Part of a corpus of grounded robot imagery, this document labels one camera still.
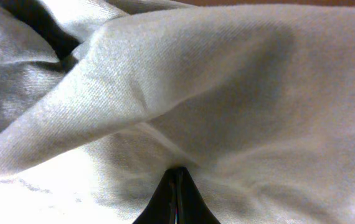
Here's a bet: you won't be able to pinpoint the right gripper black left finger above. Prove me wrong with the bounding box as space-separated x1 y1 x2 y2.
133 169 177 224

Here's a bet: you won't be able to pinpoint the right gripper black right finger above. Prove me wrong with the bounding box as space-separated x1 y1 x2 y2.
176 167 220 224

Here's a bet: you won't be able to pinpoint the khaki green shorts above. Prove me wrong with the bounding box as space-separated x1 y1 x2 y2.
0 1 355 223

